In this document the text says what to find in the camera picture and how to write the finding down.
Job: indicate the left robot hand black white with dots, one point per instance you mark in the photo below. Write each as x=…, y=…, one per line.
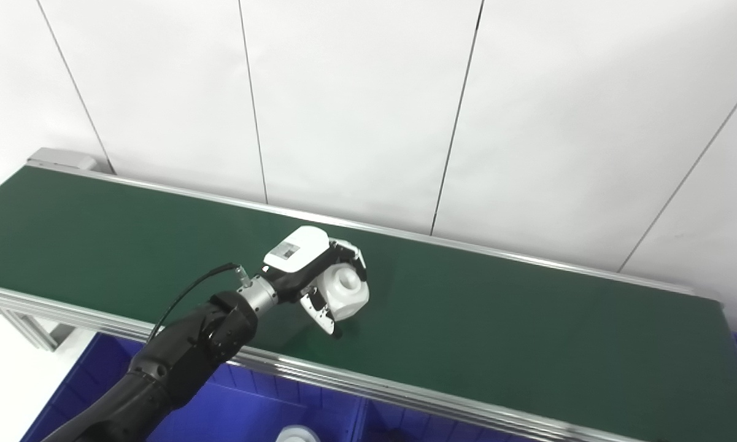
x=296, y=253

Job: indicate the white hexagonal plastic part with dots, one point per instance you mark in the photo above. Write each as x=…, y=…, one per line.
x=345, y=293
x=297, y=434

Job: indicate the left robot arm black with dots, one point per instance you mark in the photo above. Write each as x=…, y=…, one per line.
x=184, y=356

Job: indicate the aluminium conveyor leg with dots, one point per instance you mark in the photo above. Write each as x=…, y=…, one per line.
x=37, y=328

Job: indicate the green conveyor belt aluminium frame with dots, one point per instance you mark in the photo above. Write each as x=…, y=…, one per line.
x=528, y=319

